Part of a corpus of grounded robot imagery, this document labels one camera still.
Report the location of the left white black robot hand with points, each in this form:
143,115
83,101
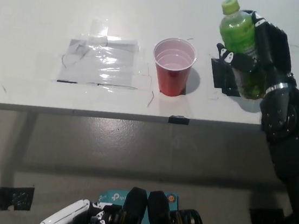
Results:
71,215

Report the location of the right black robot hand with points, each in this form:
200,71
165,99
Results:
274,51

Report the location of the green tea plastic bottle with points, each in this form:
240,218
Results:
236,29

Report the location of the red plastic cup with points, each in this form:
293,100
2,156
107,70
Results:
171,79

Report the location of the teal router box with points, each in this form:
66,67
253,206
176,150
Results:
113,196

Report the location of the large black tape square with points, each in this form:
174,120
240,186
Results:
222,74

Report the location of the grey sheet under clear tape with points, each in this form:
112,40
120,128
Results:
101,63

